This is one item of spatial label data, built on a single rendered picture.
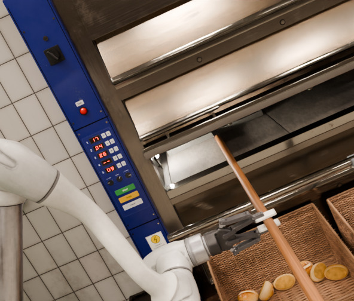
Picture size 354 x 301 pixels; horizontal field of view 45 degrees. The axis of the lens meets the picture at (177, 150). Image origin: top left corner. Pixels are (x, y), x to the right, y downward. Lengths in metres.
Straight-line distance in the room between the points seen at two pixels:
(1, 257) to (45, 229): 0.73
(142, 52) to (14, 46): 0.49
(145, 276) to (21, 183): 0.40
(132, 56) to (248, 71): 0.47
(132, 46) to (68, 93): 0.31
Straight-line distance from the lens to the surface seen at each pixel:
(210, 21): 1.73
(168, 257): 1.32
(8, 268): 1.30
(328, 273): 1.98
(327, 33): 1.88
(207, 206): 1.94
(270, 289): 2.00
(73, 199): 1.15
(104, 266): 2.06
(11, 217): 1.27
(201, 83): 1.77
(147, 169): 1.84
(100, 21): 1.73
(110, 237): 1.17
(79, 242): 2.01
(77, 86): 1.73
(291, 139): 1.91
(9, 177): 1.09
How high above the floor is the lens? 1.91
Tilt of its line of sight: 18 degrees down
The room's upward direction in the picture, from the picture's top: 25 degrees counter-clockwise
